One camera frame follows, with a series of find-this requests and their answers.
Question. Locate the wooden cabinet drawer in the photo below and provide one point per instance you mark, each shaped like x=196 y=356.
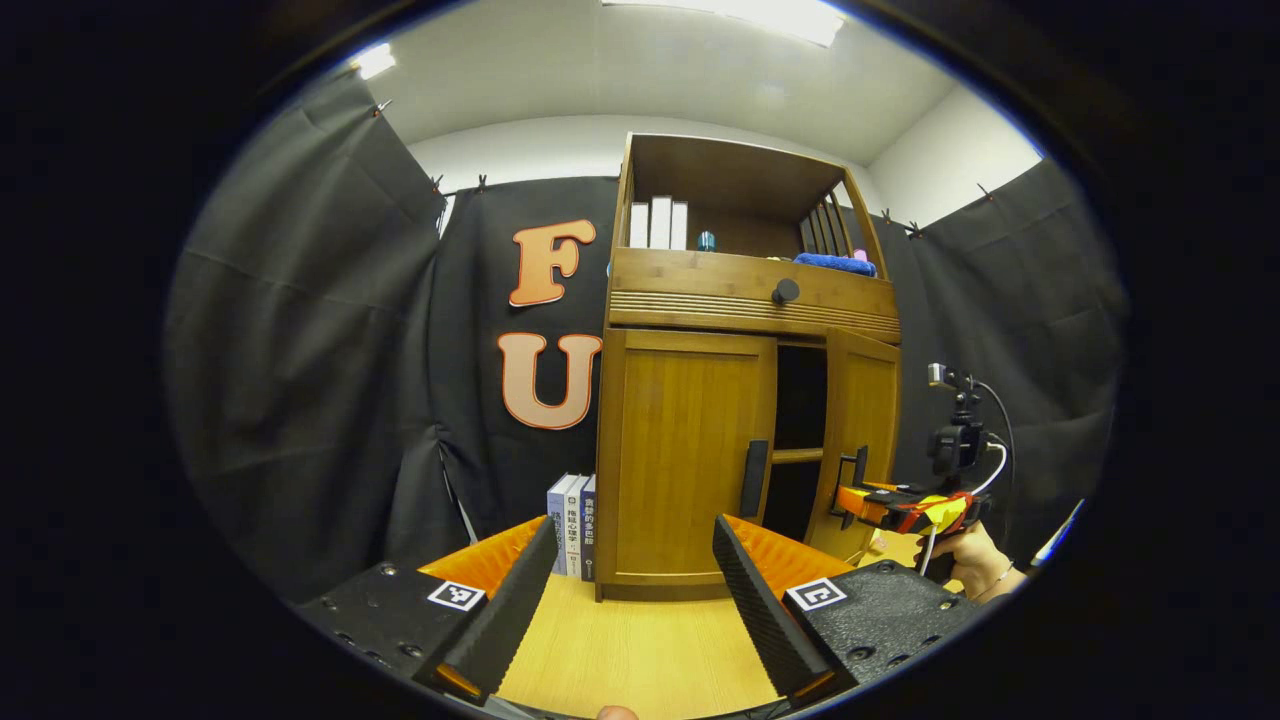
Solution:
x=700 y=285

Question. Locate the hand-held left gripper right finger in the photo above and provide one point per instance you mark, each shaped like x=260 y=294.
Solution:
x=765 y=620

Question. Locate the pale blue book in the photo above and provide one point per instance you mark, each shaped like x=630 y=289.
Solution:
x=557 y=525

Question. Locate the wooden cabinet door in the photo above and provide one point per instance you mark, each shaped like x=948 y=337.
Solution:
x=680 y=450
x=868 y=400

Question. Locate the blue towel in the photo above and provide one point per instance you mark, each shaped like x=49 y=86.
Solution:
x=835 y=264

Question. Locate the wooden double-door shoe cabinet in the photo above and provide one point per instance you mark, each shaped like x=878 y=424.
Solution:
x=700 y=275

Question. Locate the grey book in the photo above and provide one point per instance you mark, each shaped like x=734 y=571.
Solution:
x=574 y=530

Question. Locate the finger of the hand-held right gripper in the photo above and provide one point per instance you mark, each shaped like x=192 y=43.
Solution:
x=865 y=505

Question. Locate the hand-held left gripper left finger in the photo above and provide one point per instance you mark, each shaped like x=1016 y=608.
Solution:
x=510 y=620

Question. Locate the white panel edge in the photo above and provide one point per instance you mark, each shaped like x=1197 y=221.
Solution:
x=1060 y=530

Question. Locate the wooden inner cabinet shelf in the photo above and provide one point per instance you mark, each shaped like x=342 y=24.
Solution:
x=798 y=455

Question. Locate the black round drawer knob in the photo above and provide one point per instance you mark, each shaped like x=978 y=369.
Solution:
x=785 y=292

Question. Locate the dark blue book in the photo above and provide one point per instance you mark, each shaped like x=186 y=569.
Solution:
x=589 y=530

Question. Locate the ceiling light panel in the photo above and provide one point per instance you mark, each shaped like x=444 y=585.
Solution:
x=770 y=15
x=375 y=61

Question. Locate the black backdrop cloth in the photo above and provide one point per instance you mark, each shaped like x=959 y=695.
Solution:
x=300 y=350

